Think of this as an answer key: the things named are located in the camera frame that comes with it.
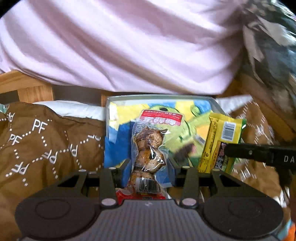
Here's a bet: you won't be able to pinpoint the brown printed blanket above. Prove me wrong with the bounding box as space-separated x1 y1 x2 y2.
1 102 105 240

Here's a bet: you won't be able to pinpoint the grey metal tray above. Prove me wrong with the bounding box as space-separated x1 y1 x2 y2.
104 94 224 168

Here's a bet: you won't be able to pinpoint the clear bag of clothes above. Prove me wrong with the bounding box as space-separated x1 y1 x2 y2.
242 1 295 128

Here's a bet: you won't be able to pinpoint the yellow snack packet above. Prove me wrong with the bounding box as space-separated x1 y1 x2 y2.
197 113 246 174

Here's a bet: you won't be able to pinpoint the quail egg vacuum packet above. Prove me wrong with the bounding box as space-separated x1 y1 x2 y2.
116 108 184 202

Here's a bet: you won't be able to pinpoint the clear dried meat packet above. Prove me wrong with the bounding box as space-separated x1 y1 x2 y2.
173 135 205 167

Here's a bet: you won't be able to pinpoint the white pillow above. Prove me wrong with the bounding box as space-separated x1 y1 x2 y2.
34 100 106 121

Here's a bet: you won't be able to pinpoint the pink bed sheet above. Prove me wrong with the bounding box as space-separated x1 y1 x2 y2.
1 1 243 95

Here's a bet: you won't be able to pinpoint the wooden bed frame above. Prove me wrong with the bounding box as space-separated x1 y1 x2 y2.
1 70 116 106

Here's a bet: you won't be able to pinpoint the crayon dinosaur drawing paper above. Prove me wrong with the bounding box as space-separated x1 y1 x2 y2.
104 99 212 188

